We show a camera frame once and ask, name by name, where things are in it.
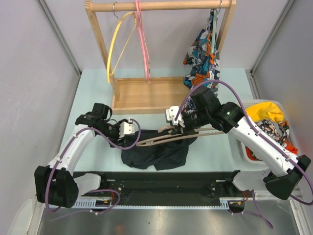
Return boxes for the colourful patterned shorts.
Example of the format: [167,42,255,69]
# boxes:
[182,8,221,116]

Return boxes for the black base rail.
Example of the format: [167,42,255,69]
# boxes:
[85,172,244,207]

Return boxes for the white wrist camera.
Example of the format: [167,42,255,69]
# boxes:
[165,106,184,127]
[119,118,135,138]

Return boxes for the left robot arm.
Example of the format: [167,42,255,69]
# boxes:
[34,103,134,208]

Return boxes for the beige plastic hanger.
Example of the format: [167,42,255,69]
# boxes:
[136,127,224,147]

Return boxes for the orange garment in basket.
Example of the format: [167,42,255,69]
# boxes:
[245,144,298,161]

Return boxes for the yellow plastic hanger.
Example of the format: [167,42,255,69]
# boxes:
[106,11,137,84]

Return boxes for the mint green hanger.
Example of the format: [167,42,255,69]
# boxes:
[210,0,223,53]

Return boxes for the wooden clothes rack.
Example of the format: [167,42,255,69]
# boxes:
[85,0,236,115]

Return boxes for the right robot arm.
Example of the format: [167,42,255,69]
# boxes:
[165,87,311,200]

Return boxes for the dark navy shorts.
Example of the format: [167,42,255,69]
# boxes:
[121,138,196,170]

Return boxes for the pink plastic hanger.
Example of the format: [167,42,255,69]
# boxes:
[135,0,151,85]

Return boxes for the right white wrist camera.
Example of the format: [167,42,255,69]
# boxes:
[165,106,184,127]

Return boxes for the patterned garment in basket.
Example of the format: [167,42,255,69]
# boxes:
[256,119,291,147]

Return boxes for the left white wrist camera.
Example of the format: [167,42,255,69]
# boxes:
[119,118,135,138]

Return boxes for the yellow garment in basket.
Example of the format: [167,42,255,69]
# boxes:
[246,101,285,123]

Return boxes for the white laundry basket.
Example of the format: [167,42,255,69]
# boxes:
[228,101,298,175]

